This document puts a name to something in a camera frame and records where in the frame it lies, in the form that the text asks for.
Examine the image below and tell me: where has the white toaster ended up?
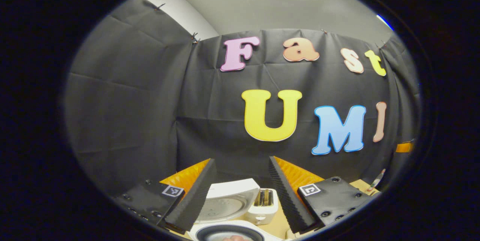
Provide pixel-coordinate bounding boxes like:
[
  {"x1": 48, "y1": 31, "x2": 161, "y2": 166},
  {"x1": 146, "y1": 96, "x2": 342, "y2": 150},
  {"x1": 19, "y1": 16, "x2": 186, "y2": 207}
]
[{"x1": 246, "y1": 188, "x2": 279, "y2": 225}]

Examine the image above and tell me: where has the black backdrop cloth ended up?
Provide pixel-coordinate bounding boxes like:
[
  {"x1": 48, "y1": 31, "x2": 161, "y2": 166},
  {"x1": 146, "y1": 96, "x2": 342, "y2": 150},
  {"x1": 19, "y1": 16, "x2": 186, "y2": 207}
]
[{"x1": 64, "y1": 0, "x2": 422, "y2": 196}]

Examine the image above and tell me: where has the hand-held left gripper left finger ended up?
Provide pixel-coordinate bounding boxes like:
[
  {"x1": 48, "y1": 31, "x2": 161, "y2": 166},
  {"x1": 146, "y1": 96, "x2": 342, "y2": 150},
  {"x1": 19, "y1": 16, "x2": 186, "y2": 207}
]
[{"x1": 108, "y1": 158, "x2": 218, "y2": 235}]

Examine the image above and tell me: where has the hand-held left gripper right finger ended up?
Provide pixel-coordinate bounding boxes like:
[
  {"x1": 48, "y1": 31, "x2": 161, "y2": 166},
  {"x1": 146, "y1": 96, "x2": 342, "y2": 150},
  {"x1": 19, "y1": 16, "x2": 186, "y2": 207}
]
[{"x1": 268, "y1": 155, "x2": 380, "y2": 234}]

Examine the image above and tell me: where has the white rice cooker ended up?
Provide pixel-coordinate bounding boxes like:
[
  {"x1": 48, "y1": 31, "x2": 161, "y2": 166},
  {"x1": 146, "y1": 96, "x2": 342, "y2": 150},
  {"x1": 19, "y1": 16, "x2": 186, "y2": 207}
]
[{"x1": 187, "y1": 178, "x2": 282, "y2": 241}]

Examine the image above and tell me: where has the brown wooden spoon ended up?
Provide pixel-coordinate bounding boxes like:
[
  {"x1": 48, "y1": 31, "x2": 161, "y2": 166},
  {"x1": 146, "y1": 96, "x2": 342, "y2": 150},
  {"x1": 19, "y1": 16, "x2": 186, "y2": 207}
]
[{"x1": 369, "y1": 169, "x2": 387, "y2": 193}]

